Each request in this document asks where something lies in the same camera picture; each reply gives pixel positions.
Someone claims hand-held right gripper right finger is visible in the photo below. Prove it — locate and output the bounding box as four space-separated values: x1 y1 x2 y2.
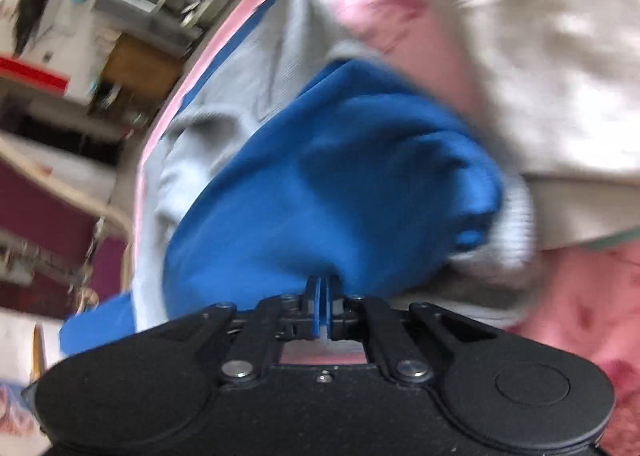
324 277 501 384

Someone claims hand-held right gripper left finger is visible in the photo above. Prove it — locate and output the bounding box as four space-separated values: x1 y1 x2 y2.
170 277 322 384

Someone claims blue garment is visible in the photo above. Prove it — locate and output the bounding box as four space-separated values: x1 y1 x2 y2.
59 0 506 357

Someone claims grey waffle-knit garment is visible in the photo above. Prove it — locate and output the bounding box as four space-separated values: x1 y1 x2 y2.
131 0 546 331

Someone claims round wooden table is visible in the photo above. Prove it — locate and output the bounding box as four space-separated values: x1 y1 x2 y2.
31 323 46 384

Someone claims wooden cabinet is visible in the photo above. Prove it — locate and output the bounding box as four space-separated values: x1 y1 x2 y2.
87 30 183 129

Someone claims maroon banquet chair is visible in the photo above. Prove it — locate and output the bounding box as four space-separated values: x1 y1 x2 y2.
0 133 135 321

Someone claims pink embroidered blanket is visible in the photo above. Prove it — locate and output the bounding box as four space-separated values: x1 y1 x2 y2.
132 0 640 456

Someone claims cream sweatshirt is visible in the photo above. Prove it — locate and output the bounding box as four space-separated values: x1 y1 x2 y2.
390 0 640 251

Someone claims steel counter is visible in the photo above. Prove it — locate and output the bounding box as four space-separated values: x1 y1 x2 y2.
95 0 201 54

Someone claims long red banner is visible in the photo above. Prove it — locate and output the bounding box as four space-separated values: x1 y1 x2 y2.
0 56 71 91

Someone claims black hanging coat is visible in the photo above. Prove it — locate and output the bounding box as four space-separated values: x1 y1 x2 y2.
10 0 66 56

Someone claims wall poster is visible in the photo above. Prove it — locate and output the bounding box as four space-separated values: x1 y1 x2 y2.
0 381 41 439

